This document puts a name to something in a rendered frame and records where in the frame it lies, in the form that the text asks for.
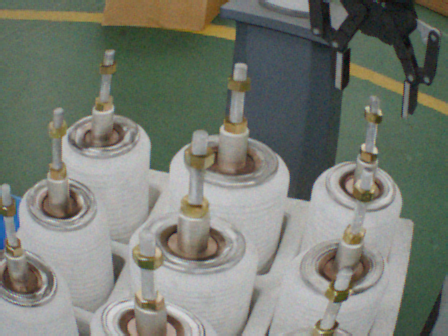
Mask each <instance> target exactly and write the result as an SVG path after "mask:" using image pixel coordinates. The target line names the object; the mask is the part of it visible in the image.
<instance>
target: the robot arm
mask: <svg viewBox="0 0 448 336"><path fill-rule="evenodd" d="M330 1H332V0H259V3H260V4H261V6H262V7H265V8H267V9H269V10H272V11H275V12H277V13H281V14H284V15H289V16H294V17H298V18H306V19H309V20H310V27H311V32H312V34H313V35H314V36H316V37H321V38H322V39H323V40H325V41H326V42H328V43H329V45H330V46H331V57H330V58H331V61H330V65H331V66H330V74H331V78H332V79H335V81H336V85H335V87H336V88H339V89H342V90H344V89H345V87H347V86H348V84H349V78H350V76H349V74H350V70H349V69H350V61H351V60H350V57H351V55H350V53H351V50H350V48H348V43H349V42H350V41H351V39H352V37H353V36H355V34H356V32H358V30H361V33H363V34H365V35H366V36H372V37H377V38H378V39H380V41H382V42H383V43H385V44H388V45H393V48H394V50H395V53H396V55H397V58H398V60H400V61H401V64H402V67H403V70H404V73H405V76H406V79H405V80H404V82H403V83H404V86H403V88H404V89H403V99H402V109H401V111H402V113H401V117H402V118H404V119H406V120H407V119H408V117H409V115H410V114H411V115H413V113H414V111H415V109H416V107H417V100H418V98H417V97H418V88H419V83H420V84H426V85H428V86H430V85H431V84H432V82H433V79H434V77H435V74H436V69H437V68H436V67H437V62H438V58H439V57H438V56H439V49H440V42H441V36H442V35H441V34H442V32H441V30H439V28H438V27H436V26H435V27H434V26H433V27H430V26H429V25H427V24H426V23H424V22H422V21H420V20H419V19H418V16H417V14H416V11H415V6H414V5H415V4H414V2H415V1H414V0H339V1H340V3H341V4H342V6H343V7H344V9H345V11H346V12H347V14H348V15H347V17H346V18H345V20H344V21H343V23H341V25H340V26H339V28H338V30H336V29H335V28H333V27H332V26H331V24H332V22H331V16H330V12H331V11H330V5H329V2H330ZM416 29H418V30H419V32H420V33H421V38H422V42H423V43H424V44H425V45H427V47H426V48H427V49H426V55H425V60H424V67H419V66H418V63H417V60H416V57H415V54H414V48H413V46H412V43H411V40H410V37H409V35H410V33H412V32H414V31H415V30H416ZM399 47H400V48H399Z"/></svg>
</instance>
